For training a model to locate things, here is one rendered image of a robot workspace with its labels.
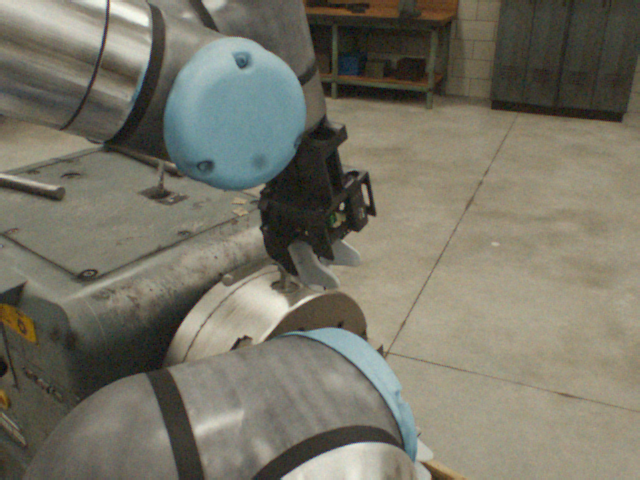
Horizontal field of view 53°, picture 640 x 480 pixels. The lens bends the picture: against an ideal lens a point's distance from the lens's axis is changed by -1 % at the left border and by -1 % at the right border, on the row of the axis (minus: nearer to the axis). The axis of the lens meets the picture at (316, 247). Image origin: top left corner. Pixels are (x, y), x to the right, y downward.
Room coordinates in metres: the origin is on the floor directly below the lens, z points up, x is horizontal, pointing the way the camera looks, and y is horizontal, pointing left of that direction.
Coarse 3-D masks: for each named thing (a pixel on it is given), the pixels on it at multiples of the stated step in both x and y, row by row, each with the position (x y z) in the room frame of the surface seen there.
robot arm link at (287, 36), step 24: (216, 0) 0.47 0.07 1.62; (240, 0) 0.47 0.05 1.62; (264, 0) 0.48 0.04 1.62; (288, 0) 0.49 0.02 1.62; (216, 24) 0.46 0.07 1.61; (240, 24) 0.47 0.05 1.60; (264, 24) 0.48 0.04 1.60; (288, 24) 0.49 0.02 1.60; (264, 48) 0.48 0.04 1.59; (288, 48) 0.49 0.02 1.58; (312, 48) 0.52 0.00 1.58; (312, 72) 0.51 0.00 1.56
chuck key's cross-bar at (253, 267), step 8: (264, 256) 0.65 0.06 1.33; (248, 264) 0.59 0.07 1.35; (256, 264) 0.60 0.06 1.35; (264, 264) 0.62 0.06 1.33; (232, 272) 0.54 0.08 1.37; (240, 272) 0.55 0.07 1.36; (248, 272) 0.57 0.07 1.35; (256, 272) 0.60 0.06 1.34; (224, 280) 0.52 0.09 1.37; (232, 280) 0.52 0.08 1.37; (240, 280) 0.55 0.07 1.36
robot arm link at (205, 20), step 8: (152, 0) 0.47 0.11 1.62; (160, 0) 0.47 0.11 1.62; (168, 0) 0.47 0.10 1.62; (176, 0) 0.47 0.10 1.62; (184, 0) 0.47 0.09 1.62; (192, 0) 0.47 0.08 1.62; (200, 0) 0.47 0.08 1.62; (168, 8) 0.46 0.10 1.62; (176, 8) 0.46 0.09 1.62; (184, 8) 0.46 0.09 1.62; (192, 8) 0.46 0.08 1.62; (200, 8) 0.46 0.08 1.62; (184, 16) 0.46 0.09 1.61; (192, 16) 0.46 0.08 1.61; (200, 16) 0.46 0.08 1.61; (208, 16) 0.46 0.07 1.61; (200, 24) 0.46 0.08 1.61; (208, 24) 0.46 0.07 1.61; (96, 144) 0.43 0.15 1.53
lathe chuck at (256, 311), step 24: (240, 288) 0.74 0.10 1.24; (264, 288) 0.74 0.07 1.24; (216, 312) 0.70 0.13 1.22; (240, 312) 0.69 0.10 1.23; (264, 312) 0.69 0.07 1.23; (288, 312) 0.68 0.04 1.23; (312, 312) 0.72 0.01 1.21; (336, 312) 0.76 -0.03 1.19; (360, 312) 0.80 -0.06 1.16; (216, 336) 0.67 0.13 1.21; (240, 336) 0.66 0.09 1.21; (264, 336) 0.65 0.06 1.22; (192, 360) 0.66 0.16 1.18
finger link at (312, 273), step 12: (300, 240) 0.56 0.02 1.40; (300, 252) 0.56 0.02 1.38; (312, 252) 0.55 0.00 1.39; (300, 264) 0.57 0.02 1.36; (312, 264) 0.56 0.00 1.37; (300, 276) 0.57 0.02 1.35; (312, 276) 0.57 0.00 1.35; (324, 276) 0.55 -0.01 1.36; (336, 276) 0.55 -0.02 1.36; (312, 288) 0.58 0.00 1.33; (324, 288) 0.60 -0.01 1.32; (336, 288) 0.55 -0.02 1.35
